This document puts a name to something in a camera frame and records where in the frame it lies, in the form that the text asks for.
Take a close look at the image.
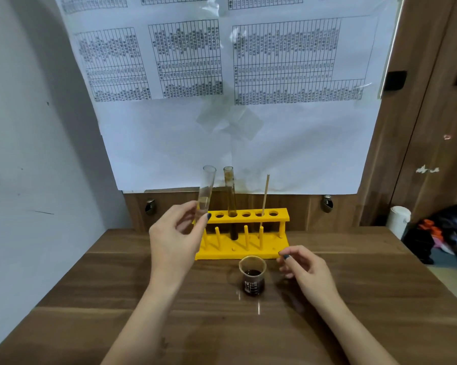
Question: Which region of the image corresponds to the brown wooden wardrobe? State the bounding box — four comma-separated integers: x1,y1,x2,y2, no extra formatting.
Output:
359,0,457,229

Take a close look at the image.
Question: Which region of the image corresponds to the person's left forearm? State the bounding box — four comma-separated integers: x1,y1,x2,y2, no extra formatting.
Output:
99,279,187,365

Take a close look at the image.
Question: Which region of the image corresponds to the person's right hand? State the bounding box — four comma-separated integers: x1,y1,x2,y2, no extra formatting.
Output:
277,245,343,305

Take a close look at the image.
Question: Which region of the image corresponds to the glass beaker with dark liquid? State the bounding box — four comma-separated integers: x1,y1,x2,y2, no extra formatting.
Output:
239,255,268,297

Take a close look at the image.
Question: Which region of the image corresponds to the thin wooden stick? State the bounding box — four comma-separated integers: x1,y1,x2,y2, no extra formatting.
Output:
260,175,270,240

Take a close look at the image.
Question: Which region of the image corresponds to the brown wooden back panel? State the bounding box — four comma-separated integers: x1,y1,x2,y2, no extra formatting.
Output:
123,187,367,234

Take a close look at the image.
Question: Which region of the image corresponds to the person's left hand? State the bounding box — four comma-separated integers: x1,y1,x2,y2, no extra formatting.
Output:
149,200,212,288

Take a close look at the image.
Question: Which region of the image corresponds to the pile of clothes and bags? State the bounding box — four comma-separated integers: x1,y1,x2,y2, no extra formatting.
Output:
401,202,457,267

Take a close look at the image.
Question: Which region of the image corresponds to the person's right forearm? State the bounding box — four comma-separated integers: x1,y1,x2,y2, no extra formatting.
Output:
315,294,401,365

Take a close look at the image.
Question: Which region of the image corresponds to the clear tape piece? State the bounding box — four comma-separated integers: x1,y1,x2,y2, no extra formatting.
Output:
222,107,265,141
196,98,233,133

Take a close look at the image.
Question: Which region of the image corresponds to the test tube with dark liquid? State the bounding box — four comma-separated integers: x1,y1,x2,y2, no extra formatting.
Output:
223,166,239,241

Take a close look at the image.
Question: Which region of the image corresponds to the clear glass test tube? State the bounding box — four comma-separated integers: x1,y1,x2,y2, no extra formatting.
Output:
195,165,217,225

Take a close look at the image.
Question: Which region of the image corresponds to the yellow plastic test tube rack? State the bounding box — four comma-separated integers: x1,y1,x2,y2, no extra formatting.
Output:
194,208,291,261

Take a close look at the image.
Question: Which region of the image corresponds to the white printed paper sheet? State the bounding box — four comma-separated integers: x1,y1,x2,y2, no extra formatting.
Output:
53,0,405,195

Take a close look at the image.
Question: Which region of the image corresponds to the white plastic bin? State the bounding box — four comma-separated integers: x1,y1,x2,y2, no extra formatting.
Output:
386,206,412,240

